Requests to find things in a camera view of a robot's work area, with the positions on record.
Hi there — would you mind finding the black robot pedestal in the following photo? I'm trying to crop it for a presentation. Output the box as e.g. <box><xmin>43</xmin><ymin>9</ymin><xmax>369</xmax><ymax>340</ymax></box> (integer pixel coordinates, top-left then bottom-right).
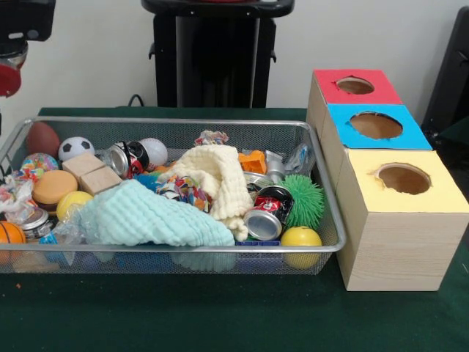
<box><xmin>141</xmin><ymin>0</ymin><xmax>295</xmax><ymax>109</ymax></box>

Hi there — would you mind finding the small globe print ball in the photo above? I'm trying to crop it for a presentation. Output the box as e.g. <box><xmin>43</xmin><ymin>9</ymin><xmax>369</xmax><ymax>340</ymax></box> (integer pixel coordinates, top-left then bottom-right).
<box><xmin>21</xmin><ymin>153</ymin><xmax>60</xmax><ymax>181</ymax></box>

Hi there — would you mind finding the green fuzzy toy with eyes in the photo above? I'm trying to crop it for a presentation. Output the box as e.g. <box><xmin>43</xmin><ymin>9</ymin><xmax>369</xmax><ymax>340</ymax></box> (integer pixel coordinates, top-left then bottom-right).
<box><xmin>278</xmin><ymin>174</ymin><xmax>325</xmax><ymax>230</ymax></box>

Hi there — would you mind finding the small brown football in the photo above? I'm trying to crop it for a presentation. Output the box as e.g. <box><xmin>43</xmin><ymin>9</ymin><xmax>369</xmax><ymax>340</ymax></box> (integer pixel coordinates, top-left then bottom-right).
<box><xmin>26</xmin><ymin>121</ymin><xmax>61</xmax><ymax>156</ymax></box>

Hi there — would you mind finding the clear shallow mesh bin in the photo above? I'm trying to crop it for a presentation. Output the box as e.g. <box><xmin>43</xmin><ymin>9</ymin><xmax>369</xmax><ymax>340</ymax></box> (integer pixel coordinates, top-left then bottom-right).
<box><xmin>0</xmin><ymin>117</ymin><xmax>347</xmax><ymax>275</ymax></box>

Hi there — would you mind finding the wooden box with three holes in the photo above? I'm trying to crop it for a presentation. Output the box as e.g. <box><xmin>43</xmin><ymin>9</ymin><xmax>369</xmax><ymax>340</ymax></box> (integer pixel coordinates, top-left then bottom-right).
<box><xmin>306</xmin><ymin>69</ymin><xmax>469</xmax><ymax>292</ymax></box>

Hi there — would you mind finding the cream waffle cloth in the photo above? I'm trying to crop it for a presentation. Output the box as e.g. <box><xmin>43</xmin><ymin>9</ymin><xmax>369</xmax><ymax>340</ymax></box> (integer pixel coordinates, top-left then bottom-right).
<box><xmin>166</xmin><ymin>144</ymin><xmax>254</xmax><ymax>241</ymax></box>

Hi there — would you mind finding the plain yellow ball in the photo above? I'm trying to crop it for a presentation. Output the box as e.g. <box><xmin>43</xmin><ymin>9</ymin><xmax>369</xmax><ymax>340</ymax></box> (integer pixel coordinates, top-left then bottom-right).
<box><xmin>56</xmin><ymin>191</ymin><xmax>94</xmax><ymax>221</ymax></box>

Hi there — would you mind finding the orange toy building block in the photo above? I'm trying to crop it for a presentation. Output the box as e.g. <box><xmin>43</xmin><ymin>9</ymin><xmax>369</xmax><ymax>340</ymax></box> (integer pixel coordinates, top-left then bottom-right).
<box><xmin>238</xmin><ymin>150</ymin><xmax>267</xmax><ymax>175</ymax></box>

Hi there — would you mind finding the black silver drink can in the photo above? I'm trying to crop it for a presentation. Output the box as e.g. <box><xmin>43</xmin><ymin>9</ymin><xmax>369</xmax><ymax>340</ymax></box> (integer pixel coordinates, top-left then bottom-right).
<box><xmin>243</xmin><ymin>185</ymin><xmax>294</xmax><ymax>241</ymax></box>

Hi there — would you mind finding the small orange basketball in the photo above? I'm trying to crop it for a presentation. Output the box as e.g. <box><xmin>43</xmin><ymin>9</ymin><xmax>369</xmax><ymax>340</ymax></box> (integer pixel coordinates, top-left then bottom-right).
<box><xmin>0</xmin><ymin>220</ymin><xmax>27</xmax><ymax>247</ymax></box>

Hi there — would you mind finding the yellow smiley ball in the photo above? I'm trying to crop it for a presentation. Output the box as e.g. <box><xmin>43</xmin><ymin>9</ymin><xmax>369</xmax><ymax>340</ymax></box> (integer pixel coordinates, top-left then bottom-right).
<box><xmin>280</xmin><ymin>226</ymin><xmax>323</xmax><ymax>268</ymax></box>

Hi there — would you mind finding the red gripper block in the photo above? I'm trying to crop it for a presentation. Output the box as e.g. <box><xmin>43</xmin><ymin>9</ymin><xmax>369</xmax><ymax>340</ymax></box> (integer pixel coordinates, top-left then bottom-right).
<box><xmin>0</xmin><ymin>62</ymin><xmax>23</xmax><ymax>98</ymax></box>

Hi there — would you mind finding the plain wooden block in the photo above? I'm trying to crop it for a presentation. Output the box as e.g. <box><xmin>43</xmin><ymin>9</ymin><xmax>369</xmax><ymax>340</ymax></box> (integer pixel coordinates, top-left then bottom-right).
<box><xmin>79</xmin><ymin>166</ymin><xmax>123</xmax><ymax>197</ymax></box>
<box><xmin>62</xmin><ymin>152</ymin><xmax>106</xmax><ymax>181</ymax></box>

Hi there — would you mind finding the brown round burger toy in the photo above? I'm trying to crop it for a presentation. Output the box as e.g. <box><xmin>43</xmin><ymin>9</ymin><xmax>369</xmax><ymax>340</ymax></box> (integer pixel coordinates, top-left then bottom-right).
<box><xmin>32</xmin><ymin>170</ymin><xmax>79</xmax><ymax>210</ymax></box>

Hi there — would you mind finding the small white baseball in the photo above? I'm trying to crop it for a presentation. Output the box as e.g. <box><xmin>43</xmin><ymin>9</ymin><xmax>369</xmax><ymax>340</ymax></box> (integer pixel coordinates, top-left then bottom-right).
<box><xmin>139</xmin><ymin>138</ymin><xmax>169</xmax><ymax>167</ymax></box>

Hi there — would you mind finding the mint green waffle cloth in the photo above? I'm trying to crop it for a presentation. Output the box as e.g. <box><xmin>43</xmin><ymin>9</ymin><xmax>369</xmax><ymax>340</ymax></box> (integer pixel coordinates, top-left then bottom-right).
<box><xmin>77</xmin><ymin>180</ymin><xmax>236</xmax><ymax>249</ymax></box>

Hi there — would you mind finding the black stand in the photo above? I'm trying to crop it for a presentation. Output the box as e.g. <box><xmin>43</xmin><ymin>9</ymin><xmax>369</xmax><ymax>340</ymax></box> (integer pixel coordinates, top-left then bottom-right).
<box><xmin>421</xmin><ymin>6</ymin><xmax>469</xmax><ymax>136</ymax></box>

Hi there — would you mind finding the dark green table cloth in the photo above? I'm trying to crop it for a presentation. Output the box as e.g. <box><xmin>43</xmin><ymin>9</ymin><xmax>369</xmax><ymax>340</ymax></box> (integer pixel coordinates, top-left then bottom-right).
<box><xmin>0</xmin><ymin>106</ymin><xmax>469</xmax><ymax>352</ymax></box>

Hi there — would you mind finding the colourful knotted rope toy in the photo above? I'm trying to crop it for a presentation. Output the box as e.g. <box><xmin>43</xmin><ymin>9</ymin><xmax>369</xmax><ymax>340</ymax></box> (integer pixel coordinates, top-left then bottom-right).
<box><xmin>157</xmin><ymin>174</ymin><xmax>214</xmax><ymax>215</ymax></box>

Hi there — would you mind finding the small black white soccer ball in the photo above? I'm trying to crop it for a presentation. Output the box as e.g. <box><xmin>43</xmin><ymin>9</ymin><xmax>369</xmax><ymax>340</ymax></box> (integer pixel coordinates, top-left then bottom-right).
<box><xmin>58</xmin><ymin>136</ymin><xmax>96</xmax><ymax>163</ymax></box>

